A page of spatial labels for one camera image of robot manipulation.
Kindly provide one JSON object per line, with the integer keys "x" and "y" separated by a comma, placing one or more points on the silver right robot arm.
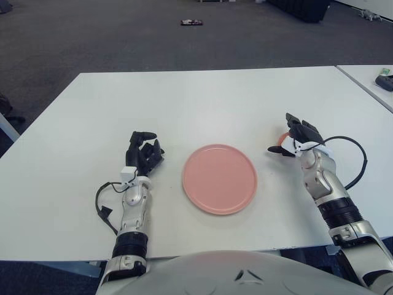
{"x": 325, "y": 181}

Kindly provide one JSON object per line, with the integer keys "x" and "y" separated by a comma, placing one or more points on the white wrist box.
{"x": 290, "y": 147}
{"x": 128, "y": 173}

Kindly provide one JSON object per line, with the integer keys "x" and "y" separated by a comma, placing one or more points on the grey handheld controller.
{"x": 385, "y": 82}

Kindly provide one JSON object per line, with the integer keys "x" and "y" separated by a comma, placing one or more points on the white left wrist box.
{"x": 128, "y": 173}

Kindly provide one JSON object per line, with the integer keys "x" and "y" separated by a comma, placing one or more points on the red yellow apple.
{"x": 282, "y": 139}

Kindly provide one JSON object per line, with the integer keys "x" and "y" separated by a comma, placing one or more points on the white table leg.
{"x": 9, "y": 127}

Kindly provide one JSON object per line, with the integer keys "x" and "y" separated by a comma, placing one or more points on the grey robot torso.
{"x": 230, "y": 273}

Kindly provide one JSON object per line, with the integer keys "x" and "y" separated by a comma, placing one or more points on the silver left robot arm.
{"x": 135, "y": 212}

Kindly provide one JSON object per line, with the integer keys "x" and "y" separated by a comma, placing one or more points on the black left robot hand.
{"x": 135, "y": 156}

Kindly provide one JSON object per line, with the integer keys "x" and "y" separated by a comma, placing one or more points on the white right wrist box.
{"x": 290, "y": 147}

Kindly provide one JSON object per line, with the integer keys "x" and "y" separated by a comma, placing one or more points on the flat dark object on floor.
{"x": 192, "y": 22}

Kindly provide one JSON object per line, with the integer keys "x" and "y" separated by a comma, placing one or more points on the pink round plate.
{"x": 220, "y": 179}

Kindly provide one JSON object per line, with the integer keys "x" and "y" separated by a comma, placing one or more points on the grey toy figure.
{"x": 370, "y": 14}

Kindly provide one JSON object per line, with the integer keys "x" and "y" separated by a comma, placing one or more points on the black cabinet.
{"x": 301, "y": 9}

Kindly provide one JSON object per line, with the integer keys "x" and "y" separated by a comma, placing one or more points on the small green packet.
{"x": 385, "y": 71}

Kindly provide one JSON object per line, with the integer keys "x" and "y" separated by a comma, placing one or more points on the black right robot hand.
{"x": 305, "y": 133}

